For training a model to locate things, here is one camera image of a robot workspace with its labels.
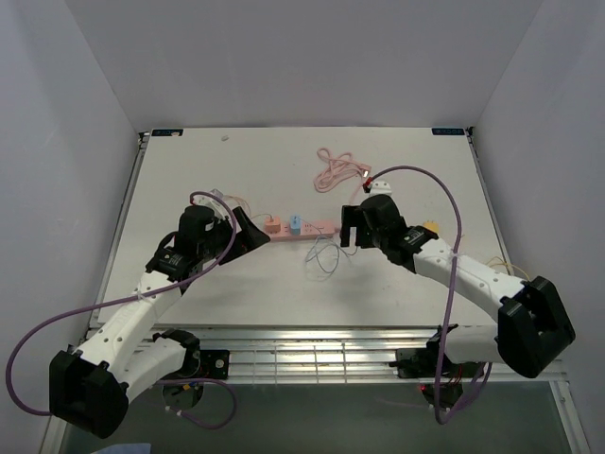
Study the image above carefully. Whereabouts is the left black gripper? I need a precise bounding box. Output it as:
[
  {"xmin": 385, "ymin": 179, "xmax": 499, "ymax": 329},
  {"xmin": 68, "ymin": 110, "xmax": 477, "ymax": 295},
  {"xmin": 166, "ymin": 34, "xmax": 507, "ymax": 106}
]
[{"xmin": 199, "ymin": 207, "xmax": 269, "ymax": 266}]

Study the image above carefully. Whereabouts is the pink charger plug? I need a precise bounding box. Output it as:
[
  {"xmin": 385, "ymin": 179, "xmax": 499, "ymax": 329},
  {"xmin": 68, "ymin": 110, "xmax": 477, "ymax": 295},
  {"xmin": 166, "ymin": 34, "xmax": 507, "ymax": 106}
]
[{"xmin": 264, "ymin": 216, "xmax": 282, "ymax": 236}]

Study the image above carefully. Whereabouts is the pink power strip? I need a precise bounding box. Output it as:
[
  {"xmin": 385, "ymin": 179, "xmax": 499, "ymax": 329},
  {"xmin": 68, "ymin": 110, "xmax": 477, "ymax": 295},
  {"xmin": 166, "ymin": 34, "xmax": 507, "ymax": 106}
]
[{"xmin": 267, "ymin": 220, "xmax": 340, "ymax": 242}]

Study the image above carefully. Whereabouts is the blue charger plug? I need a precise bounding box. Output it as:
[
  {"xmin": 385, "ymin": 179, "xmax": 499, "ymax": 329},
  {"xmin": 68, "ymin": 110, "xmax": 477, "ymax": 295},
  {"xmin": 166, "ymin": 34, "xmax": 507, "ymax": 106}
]
[{"xmin": 289, "ymin": 215, "xmax": 302, "ymax": 236}]

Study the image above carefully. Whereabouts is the yellow charger plug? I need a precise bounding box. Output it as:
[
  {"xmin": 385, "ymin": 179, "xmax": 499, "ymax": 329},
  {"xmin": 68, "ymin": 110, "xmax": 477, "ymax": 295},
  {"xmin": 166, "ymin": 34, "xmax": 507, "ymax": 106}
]
[{"xmin": 423, "ymin": 221, "xmax": 440, "ymax": 235}]

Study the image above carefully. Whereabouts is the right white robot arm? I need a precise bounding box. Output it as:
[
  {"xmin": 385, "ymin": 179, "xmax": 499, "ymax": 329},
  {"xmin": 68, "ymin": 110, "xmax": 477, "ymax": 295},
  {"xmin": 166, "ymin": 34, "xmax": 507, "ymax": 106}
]
[{"xmin": 340, "ymin": 195, "xmax": 576, "ymax": 378}]

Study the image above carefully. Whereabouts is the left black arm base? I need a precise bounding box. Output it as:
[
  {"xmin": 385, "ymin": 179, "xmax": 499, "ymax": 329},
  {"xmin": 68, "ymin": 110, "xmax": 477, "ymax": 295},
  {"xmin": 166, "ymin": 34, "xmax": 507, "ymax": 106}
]
[{"xmin": 152, "ymin": 328, "xmax": 230, "ymax": 379}]

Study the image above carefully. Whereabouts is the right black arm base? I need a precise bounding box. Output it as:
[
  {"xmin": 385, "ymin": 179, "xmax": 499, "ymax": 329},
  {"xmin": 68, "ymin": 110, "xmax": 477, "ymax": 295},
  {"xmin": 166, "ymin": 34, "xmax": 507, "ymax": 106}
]
[{"xmin": 389, "ymin": 348, "xmax": 463, "ymax": 379}]

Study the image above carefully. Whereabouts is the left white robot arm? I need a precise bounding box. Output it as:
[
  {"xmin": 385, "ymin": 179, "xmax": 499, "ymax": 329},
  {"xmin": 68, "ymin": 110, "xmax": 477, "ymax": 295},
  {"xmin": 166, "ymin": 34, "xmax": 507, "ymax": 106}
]
[{"xmin": 49, "ymin": 205, "xmax": 270, "ymax": 439}]

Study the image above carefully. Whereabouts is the right blue corner label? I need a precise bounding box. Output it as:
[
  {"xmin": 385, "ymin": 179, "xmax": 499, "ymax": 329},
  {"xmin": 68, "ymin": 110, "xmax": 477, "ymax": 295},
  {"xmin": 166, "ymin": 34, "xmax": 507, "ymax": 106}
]
[{"xmin": 431, "ymin": 128, "xmax": 466, "ymax": 136}]

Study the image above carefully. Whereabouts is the blue corner label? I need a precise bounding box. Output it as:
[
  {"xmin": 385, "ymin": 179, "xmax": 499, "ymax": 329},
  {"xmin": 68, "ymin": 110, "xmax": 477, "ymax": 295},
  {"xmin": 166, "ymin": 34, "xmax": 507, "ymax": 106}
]
[
  {"xmin": 431, "ymin": 128, "xmax": 466, "ymax": 136},
  {"xmin": 151, "ymin": 129, "xmax": 183, "ymax": 137}
]

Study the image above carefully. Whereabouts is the left blue corner label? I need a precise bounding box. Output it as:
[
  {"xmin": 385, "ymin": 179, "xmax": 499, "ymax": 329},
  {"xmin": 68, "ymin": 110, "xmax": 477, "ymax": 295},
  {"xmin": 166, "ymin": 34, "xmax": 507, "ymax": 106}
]
[{"xmin": 151, "ymin": 129, "xmax": 183, "ymax": 137}]

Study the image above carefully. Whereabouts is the blue cloth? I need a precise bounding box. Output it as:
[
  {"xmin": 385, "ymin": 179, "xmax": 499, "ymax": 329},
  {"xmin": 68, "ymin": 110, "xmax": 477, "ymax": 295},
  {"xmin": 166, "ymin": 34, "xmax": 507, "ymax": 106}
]
[{"xmin": 96, "ymin": 443, "xmax": 151, "ymax": 454}]

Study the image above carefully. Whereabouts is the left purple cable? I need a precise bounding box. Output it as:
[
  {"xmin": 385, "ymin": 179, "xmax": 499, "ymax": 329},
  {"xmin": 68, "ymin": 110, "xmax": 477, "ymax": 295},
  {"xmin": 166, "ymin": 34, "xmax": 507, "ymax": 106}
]
[{"xmin": 5, "ymin": 190, "xmax": 237, "ymax": 430}]

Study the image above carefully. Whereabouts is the purple cable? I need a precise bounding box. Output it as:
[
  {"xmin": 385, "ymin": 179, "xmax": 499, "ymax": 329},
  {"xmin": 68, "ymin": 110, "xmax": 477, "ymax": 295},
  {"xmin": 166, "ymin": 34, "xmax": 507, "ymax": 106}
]
[
  {"xmin": 371, "ymin": 165, "xmax": 493, "ymax": 426},
  {"xmin": 5, "ymin": 190, "xmax": 237, "ymax": 430}
]

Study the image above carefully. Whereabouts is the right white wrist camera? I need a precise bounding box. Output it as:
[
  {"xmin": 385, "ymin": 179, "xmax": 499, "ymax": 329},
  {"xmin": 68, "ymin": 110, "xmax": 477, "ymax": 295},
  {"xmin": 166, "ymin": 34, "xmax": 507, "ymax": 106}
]
[{"xmin": 362, "ymin": 178, "xmax": 392, "ymax": 199}]

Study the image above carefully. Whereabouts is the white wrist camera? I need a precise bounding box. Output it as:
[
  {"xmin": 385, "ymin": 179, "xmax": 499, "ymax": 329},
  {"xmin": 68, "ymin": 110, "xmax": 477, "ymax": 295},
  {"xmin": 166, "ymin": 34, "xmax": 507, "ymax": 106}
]
[
  {"xmin": 195, "ymin": 189, "xmax": 228, "ymax": 217},
  {"xmin": 362, "ymin": 178, "xmax": 392, "ymax": 199}
]

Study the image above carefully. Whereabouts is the pink charger cable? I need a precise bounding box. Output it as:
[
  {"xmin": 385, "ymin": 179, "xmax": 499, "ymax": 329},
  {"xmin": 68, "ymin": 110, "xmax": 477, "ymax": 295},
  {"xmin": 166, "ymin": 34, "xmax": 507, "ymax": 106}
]
[{"xmin": 221, "ymin": 196, "xmax": 270, "ymax": 226}]

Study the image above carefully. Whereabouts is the pink power strip cord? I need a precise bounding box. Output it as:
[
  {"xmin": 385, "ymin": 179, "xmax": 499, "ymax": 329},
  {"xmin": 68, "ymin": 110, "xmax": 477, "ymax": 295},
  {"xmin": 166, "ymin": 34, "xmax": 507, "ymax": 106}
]
[{"xmin": 314, "ymin": 147, "xmax": 373, "ymax": 233}]

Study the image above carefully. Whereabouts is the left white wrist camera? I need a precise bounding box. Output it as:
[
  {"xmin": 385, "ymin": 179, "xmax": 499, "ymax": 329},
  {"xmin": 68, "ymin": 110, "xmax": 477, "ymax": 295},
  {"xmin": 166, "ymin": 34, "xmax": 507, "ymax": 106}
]
[{"xmin": 195, "ymin": 189, "xmax": 228, "ymax": 217}]

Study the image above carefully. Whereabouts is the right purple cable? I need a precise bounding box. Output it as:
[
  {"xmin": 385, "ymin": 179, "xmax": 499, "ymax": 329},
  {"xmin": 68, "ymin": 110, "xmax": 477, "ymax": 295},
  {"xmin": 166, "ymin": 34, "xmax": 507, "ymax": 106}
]
[{"xmin": 371, "ymin": 165, "xmax": 493, "ymax": 426}]

